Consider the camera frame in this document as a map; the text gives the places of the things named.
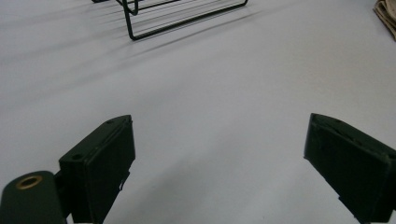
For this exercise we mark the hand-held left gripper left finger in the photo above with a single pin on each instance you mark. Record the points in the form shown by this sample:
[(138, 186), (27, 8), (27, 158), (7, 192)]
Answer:
[(102, 161)]

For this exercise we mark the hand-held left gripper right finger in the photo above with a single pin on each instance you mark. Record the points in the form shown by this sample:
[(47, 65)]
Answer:
[(351, 165)]

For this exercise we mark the beige towel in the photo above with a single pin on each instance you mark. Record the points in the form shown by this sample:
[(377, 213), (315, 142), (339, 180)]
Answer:
[(389, 12)]

